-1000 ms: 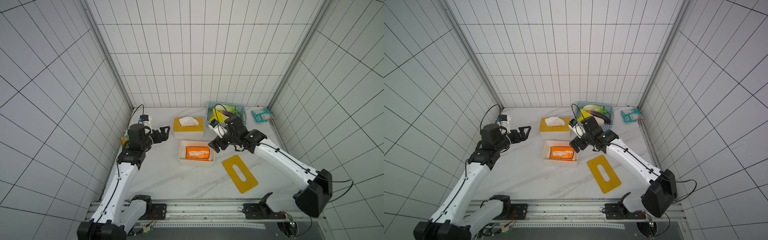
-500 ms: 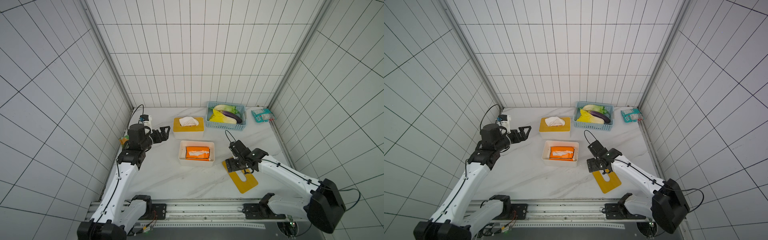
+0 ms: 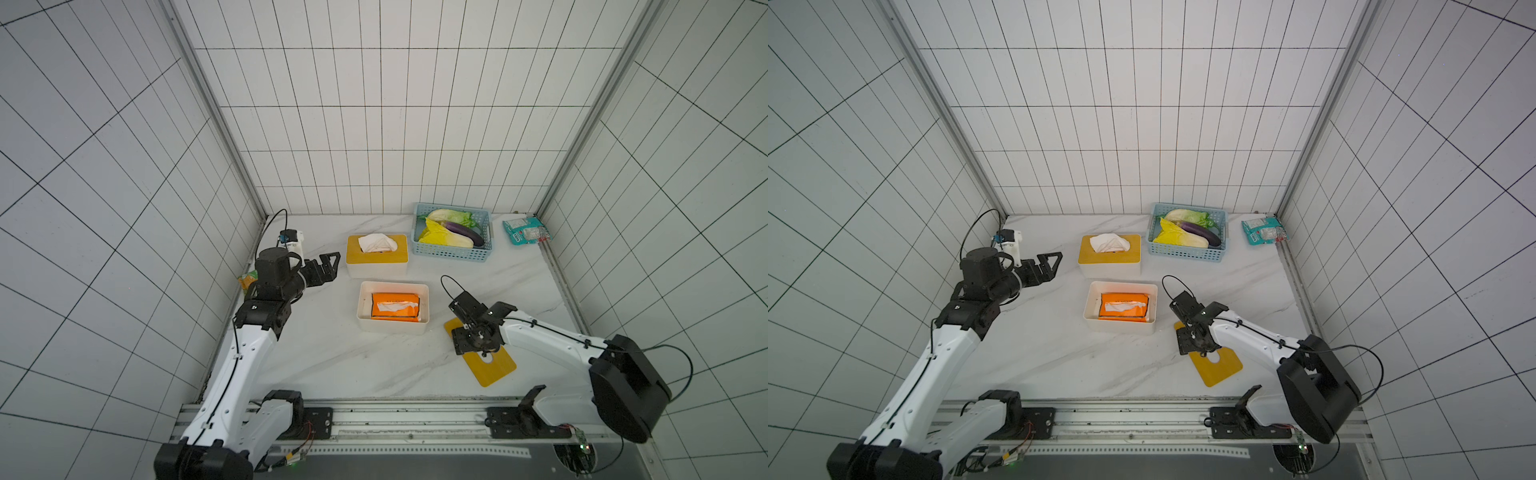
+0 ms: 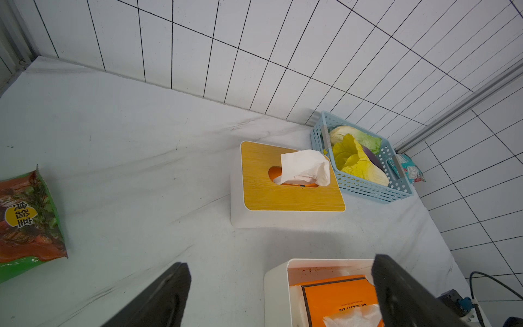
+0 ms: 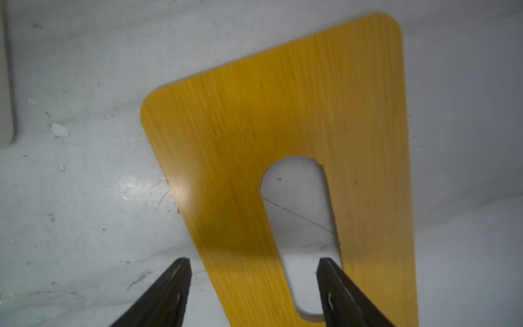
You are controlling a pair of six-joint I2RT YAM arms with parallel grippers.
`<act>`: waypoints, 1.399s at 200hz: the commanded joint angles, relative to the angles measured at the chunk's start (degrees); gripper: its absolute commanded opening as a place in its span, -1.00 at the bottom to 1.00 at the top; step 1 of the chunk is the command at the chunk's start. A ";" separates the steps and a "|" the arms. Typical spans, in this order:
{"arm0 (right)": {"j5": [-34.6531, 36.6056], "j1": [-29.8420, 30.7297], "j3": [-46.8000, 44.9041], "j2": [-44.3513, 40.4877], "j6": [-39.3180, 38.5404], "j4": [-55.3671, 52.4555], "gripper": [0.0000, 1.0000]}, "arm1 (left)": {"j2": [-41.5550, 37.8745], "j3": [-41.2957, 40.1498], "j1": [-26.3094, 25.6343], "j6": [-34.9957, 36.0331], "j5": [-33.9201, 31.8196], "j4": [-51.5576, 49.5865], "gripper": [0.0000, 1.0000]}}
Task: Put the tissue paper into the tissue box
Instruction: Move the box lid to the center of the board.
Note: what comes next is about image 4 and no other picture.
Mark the yellow cabbage toy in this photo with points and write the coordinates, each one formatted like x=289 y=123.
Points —
x=350 y=158

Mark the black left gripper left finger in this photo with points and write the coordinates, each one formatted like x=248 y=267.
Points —
x=162 y=303

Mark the green lettuce toy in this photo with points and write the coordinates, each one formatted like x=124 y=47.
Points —
x=372 y=143

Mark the purple eggplant toy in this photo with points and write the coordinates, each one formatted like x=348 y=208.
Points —
x=373 y=158

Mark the teal snack bag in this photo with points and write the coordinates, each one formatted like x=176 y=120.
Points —
x=410 y=170

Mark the white tissue sheet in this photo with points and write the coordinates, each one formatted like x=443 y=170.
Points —
x=304 y=160
x=368 y=316

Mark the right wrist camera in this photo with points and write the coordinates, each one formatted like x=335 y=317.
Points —
x=465 y=309

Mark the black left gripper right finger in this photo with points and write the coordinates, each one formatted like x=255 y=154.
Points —
x=405 y=302

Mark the yellow bamboo box lid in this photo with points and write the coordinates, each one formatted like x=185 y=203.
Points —
x=259 y=163

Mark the white tissue box base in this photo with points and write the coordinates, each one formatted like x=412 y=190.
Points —
x=241 y=217

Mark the light blue plastic basket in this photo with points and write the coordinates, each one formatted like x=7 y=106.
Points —
x=398 y=186

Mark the green chips bag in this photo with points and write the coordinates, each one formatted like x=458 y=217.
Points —
x=31 y=231

